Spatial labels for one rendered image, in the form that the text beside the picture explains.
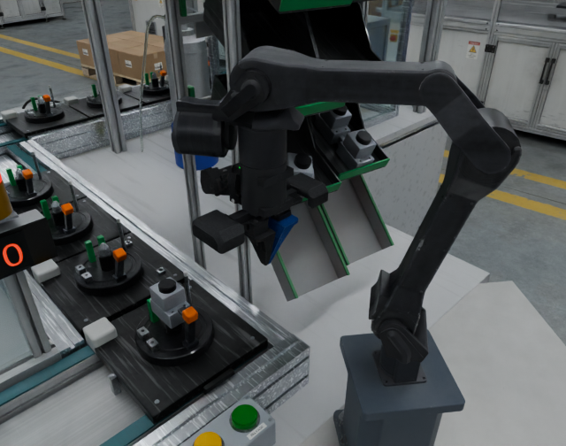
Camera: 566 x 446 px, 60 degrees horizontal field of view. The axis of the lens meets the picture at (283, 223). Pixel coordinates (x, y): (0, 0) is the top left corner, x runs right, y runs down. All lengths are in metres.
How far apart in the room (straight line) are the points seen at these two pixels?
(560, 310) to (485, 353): 1.66
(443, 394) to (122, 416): 0.52
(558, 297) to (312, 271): 2.00
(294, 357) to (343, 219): 0.34
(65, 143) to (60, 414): 1.24
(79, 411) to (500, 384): 0.77
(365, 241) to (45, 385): 0.69
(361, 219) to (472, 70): 3.69
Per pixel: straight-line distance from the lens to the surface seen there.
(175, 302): 0.86
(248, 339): 0.91
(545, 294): 2.83
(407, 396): 0.74
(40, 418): 0.96
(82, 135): 2.01
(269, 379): 0.87
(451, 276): 1.30
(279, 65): 0.52
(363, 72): 0.52
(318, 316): 1.12
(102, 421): 0.92
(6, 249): 0.81
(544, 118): 4.65
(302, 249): 0.99
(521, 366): 1.12
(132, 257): 1.12
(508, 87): 4.65
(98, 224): 1.31
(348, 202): 1.10
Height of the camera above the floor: 1.62
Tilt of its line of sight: 32 degrees down
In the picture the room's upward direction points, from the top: straight up
